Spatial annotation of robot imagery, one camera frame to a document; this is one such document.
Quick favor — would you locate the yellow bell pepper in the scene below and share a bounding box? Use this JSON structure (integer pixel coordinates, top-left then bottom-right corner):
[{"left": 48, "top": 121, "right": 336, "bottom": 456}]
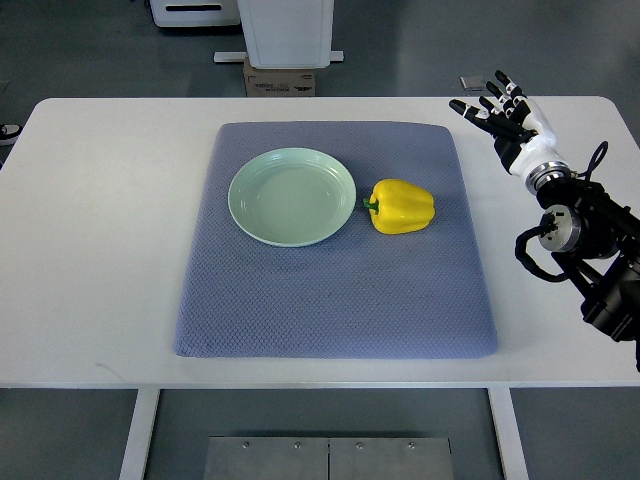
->
[{"left": 363, "top": 179, "right": 436, "bottom": 235}]

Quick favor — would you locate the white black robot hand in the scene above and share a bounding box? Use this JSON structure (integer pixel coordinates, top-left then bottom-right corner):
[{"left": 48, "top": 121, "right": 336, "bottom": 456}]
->
[{"left": 449, "top": 70, "right": 562, "bottom": 179}]

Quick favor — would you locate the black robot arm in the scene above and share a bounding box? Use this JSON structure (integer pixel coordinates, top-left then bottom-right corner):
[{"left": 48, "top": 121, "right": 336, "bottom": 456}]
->
[{"left": 515, "top": 141, "right": 639, "bottom": 343}]

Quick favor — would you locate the grey metal base plate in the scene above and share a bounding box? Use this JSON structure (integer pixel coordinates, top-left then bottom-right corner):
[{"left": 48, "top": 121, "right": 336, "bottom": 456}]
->
[{"left": 203, "top": 437, "right": 454, "bottom": 479}]

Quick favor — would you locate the small grey floor plate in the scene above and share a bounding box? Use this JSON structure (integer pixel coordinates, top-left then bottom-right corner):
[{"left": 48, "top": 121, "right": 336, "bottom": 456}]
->
[{"left": 459, "top": 75, "right": 486, "bottom": 92}]

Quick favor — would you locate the white cabinet with slot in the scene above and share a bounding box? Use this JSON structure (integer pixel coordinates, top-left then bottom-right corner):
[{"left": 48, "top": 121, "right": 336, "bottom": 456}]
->
[{"left": 149, "top": 0, "right": 241, "bottom": 28}]

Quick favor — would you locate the light green plate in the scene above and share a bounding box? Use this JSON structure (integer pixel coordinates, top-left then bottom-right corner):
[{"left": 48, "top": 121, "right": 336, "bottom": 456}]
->
[{"left": 228, "top": 148, "right": 356, "bottom": 247}]

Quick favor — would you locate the brown cardboard box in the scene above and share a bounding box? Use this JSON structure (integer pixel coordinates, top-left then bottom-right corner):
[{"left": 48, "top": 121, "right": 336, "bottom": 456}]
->
[{"left": 243, "top": 58, "right": 316, "bottom": 98}]

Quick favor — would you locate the blue-grey textured mat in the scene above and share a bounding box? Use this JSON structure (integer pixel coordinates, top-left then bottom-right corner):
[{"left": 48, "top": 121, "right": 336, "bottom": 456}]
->
[{"left": 174, "top": 121, "right": 498, "bottom": 359}]

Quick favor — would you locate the white table frame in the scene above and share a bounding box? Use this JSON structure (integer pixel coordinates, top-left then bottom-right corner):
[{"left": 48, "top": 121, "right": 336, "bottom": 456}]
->
[{"left": 119, "top": 387, "right": 529, "bottom": 479}]

